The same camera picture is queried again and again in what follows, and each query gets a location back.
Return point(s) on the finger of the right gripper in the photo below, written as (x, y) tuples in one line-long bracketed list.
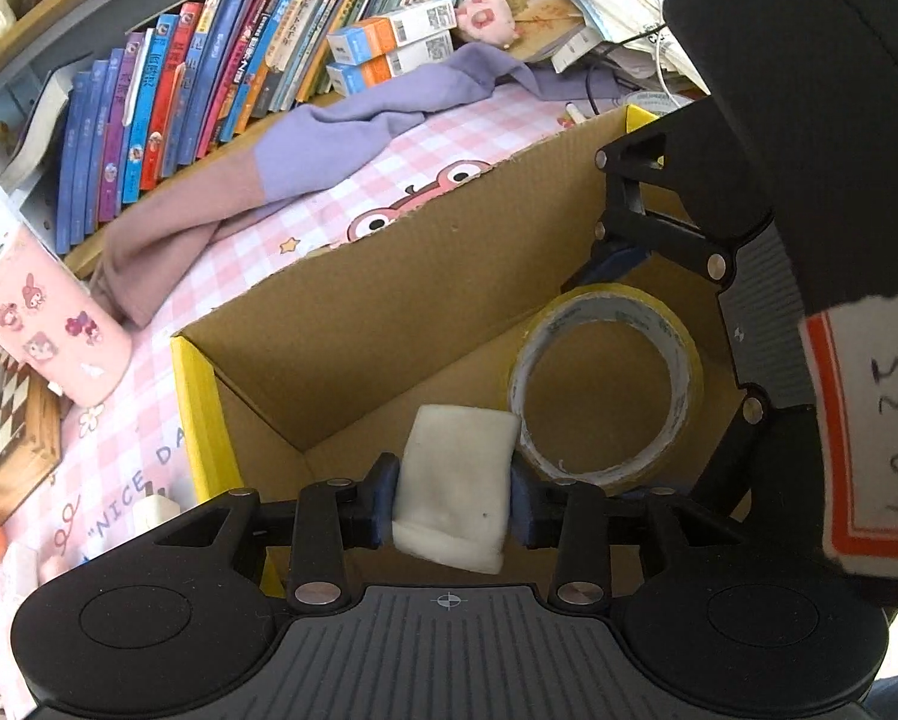
[(614, 254), (651, 155)]

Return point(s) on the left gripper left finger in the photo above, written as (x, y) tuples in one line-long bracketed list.
[(235, 531)]

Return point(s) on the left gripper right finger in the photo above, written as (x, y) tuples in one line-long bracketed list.
[(582, 523)]

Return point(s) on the white sponge block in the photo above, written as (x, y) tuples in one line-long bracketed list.
[(452, 496)]

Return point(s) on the white charger plug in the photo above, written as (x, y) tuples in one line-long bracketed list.
[(149, 513)]

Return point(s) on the clear tape roll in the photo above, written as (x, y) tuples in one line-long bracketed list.
[(605, 383)]

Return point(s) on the yellow cardboard box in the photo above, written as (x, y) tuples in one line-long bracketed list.
[(316, 371)]

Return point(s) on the stack of papers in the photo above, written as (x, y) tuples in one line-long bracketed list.
[(629, 15)]

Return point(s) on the pink checkered tablecloth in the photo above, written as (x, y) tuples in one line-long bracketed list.
[(115, 452)]

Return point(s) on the pink pig plush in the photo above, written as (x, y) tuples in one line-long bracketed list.
[(487, 21)]

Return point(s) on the upper orange blue medicine box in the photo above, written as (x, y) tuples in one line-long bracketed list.
[(357, 44)]

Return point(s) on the orange blue medicine box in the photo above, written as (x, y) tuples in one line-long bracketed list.
[(357, 44), (352, 79)]

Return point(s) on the wooden chess board box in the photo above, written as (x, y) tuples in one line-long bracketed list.
[(30, 444)]

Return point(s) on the lower orange blue medicine box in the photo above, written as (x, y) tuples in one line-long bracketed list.
[(352, 79)]

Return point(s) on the purple and mauve cloth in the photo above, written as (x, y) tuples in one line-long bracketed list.
[(150, 247)]

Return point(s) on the pink cylindrical tissue holder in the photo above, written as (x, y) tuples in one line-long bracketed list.
[(49, 321)]

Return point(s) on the row of books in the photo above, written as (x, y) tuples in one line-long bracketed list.
[(193, 80)]

